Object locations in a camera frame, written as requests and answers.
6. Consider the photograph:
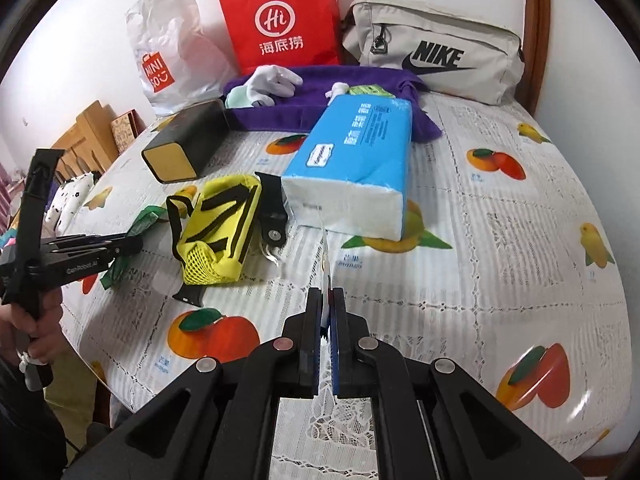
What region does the green wet wipe packet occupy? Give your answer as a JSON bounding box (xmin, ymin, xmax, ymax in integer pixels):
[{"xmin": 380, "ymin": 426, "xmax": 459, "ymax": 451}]
[{"xmin": 100, "ymin": 205, "xmax": 173, "ymax": 291}]

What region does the person's left forearm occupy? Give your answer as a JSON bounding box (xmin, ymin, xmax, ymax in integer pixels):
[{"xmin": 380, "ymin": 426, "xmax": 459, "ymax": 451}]
[{"xmin": 0, "ymin": 355, "xmax": 70, "ymax": 480}]

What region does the black tin box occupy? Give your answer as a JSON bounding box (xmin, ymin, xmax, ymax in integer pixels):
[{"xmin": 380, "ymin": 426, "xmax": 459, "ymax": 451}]
[{"xmin": 141, "ymin": 99, "xmax": 230, "ymax": 184}]

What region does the mint green cloth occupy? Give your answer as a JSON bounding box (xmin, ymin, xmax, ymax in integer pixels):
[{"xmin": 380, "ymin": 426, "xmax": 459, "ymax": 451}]
[{"xmin": 225, "ymin": 85, "xmax": 253, "ymax": 110}]

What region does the purple towel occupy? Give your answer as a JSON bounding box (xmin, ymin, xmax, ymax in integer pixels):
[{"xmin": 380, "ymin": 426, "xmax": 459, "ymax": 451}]
[{"xmin": 221, "ymin": 65, "xmax": 443, "ymax": 142}]

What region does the patterned book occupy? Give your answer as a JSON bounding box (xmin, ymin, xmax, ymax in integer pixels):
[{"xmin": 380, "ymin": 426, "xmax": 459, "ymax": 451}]
[{"xmin": 111, "ymin": 110, "xmax": 146, "ymax": 153}]

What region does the white plastic shopping bag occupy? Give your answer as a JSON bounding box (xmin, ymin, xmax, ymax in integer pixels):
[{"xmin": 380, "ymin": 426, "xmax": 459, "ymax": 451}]
[{"xmin": 125, "ymin": 0, "xmax": 236, "ymax": 117}]

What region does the black watch strap with buckle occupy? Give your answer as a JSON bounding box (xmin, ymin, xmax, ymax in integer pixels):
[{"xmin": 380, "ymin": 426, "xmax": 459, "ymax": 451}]
[{"xmin": 255, "ymin": 171, "xmax": 291, "ymax": 266}]

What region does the person's left hand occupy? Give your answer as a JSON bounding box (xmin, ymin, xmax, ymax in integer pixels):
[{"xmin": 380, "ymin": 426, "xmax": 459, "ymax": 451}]
[{"xmin": 10, "ymin": 284, "xmax": 66, "ymax": 363}]

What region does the red paper bag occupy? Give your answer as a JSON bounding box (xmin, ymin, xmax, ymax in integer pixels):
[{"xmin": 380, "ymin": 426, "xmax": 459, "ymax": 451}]
[{"xmin": 216, "ymin": 0, "xmax": 346, "ymax": 77}]

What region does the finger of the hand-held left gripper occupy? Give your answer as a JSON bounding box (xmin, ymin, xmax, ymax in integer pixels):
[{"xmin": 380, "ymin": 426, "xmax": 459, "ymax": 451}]
[{"xmin": 46, "ymin": 232, "xmax": 145, "ymax": 262}]

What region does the plain black watch strap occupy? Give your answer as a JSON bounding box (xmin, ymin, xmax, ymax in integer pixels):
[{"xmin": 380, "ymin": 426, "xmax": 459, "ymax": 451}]
[{"xmin": 172, "ymin": 285, "xmax": 206, "ymax": 307}]

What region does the yellow mesh pouch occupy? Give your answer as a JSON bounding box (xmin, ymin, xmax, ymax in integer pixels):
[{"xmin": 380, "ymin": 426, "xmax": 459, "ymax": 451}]
[{"xmin": 166, "ymin": 172, "xmax": 263, "ymax": 286}]

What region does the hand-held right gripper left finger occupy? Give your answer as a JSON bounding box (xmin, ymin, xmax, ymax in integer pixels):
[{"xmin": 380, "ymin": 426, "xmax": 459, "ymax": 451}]
[{"xmin": 65, "ymin": 287, "xmax": 326, "ymax": 480}]

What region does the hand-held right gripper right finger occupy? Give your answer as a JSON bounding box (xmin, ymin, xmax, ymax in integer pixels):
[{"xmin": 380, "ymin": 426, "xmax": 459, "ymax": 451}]
[{"xmin": 329, "ymin": 287, "xmax": 585, "ymax": 480}]

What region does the grey fabric bag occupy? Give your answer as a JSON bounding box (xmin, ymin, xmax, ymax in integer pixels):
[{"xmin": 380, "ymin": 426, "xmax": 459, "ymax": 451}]
[{"xmin": 341, "ymin": 0, "xmax": 526, "ymax": 106}]

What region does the floral white pillow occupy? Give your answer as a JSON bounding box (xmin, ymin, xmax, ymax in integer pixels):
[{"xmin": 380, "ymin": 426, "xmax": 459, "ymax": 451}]
[{"xmin": 44, "ymin": 170, "xmax": 101, "ymax": 238}]

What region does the blue tissue pack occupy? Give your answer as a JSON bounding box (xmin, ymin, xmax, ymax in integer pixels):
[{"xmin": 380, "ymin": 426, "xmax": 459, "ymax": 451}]
[{"xmin": 281, "ymin": 95, "xmax": 415, "ymax": 240}]

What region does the green blanket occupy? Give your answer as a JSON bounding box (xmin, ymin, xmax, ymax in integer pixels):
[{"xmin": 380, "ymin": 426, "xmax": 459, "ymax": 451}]
[{"xmin": 42, "ymin": 305, "xmax": 113, "ymax": 431}]

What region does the green cassette-print packet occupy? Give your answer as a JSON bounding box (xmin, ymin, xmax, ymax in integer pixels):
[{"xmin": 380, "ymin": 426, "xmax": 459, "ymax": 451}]
[{"xmin": 348, "ymin": 85, "xmax": 396, "ymax": 100}]

